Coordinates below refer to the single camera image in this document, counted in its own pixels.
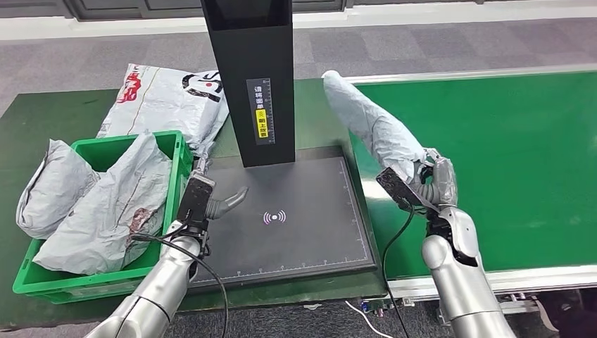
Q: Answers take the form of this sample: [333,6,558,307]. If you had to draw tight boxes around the grey parcel bag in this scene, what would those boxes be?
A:
[322,70,427,184]
[32,132,173,276]
[15,139,101,240]

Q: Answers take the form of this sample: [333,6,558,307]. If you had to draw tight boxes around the large white printed parcel bag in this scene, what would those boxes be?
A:
[96,63,230,157]

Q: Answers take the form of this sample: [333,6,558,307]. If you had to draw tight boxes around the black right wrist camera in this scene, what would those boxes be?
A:
[375,167,427,215]

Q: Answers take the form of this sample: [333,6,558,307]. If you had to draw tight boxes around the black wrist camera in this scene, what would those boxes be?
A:
[176,170,216,232]
[375,167,427,215]

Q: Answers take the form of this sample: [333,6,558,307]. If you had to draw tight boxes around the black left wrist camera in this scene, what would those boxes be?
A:
[176,170,216,232]

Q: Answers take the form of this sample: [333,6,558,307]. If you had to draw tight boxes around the black camera cable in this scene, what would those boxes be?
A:
[381,203,416,338]
[130,232,230,338]

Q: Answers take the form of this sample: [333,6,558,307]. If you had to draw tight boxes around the black right camera cable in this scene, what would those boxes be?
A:
[381,203,416,338]

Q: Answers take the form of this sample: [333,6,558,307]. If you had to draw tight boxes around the white cable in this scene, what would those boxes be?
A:
[345,301,393,338]

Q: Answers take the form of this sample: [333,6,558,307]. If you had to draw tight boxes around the green conveyor belt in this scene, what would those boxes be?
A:
[347,70,597,281]

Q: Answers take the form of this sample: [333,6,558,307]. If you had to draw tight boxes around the black yellow label sticker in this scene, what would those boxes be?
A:
[246,77,275,146]

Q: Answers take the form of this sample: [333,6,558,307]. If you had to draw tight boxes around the black scanner base plate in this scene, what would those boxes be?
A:
[186,145,378,295]

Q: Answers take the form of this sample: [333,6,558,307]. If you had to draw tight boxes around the black bulky object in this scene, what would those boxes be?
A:
[536,289,597,338]

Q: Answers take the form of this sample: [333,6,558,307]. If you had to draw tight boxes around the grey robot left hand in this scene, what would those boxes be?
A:
[194,139,250,221]

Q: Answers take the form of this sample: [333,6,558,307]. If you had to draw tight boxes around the black left camera cable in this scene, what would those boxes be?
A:
[130,232,230,338]

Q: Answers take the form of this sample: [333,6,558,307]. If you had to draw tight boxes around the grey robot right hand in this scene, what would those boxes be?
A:
[410,148,459,209]

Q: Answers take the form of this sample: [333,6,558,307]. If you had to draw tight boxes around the green plastic crate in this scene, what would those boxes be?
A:
[12,130,194,305]

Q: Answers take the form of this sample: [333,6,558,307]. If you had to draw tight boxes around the aluminium conveyor frame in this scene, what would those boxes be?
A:
[345,61,597,323]

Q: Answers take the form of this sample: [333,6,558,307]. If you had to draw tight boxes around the black scanner column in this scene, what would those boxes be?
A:
[200,0,296,168]

